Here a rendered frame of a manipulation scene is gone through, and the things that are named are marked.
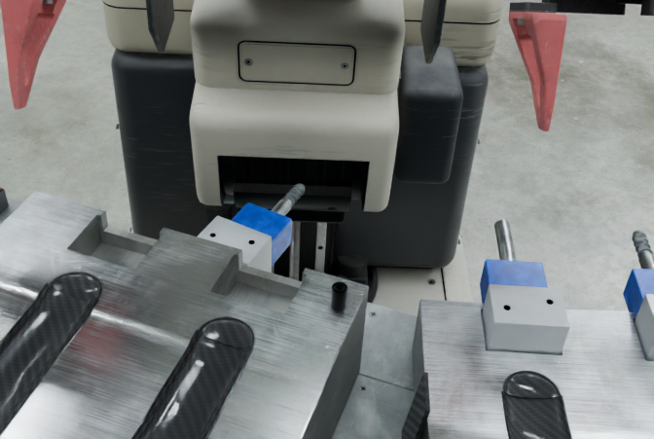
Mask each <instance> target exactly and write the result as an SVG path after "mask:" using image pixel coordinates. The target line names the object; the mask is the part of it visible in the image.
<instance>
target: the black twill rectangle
mask: <svg viewBox="0 0 654 439"><path fill-rule="evenodd" d="M429 413H430V400H429V384H428V373H425V372H423V375H422V377H421V380H420V383H419V385H418V390H417V392H416V395H415V398H414V400H413V403H412V406H411V408H410V411H409V414H408V415H407V418H406V421H405V423H404V426H403V429H402V439H419V437H420V435H421V433H422V430H423V428H424V425H425V423H426V420H427V418H428V415H429Z"/></svg>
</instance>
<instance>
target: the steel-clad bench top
mask: <svg viewBox="0 0 654 439"><path fill-rule="evenodd" d="M7 200H8V204H9V206H8V207H7V208H6V209H5V210H4V211H3V212H2V213H1V214H0V225H1V224H2V223H3V222H4V221H5V220H6V219H7V218H8V217H9V216H10V215H11V214H12V213H13V212H14V211H15V210H16V209H17V208H19V207H20V206H21V205H22V204H23V202H22V201H16V200H12V199H9V198H7ZM417 318H418V317H417V316H415V315H411V314H408V313H405V312H401V311H396V310H393V309H389V308H386V307H382V306H379V305H375V304H372V303H369V302H367V308H366V317H365V326H364V335H363V344H362V353H361V362H360V371H359V374H358V377H357V379H356V381H355V384H354V386H353V389H352V391H351V393H350V396H349V397H348V399H347V402H346V404H345V408H344V410H343V413H342V415H341V418H340V420H339V422H338V425H337V427H336V430H335V432H334V434H333V437H332V439H402V429H403V426H404V423H405V421H406V418H407V415H408V414H409V411H410V408H411V406H412V403H413V400H414V398H415V397H414V375H413V354H412V347H413V341H414V335H415V330H416V324H417Z"/></svg>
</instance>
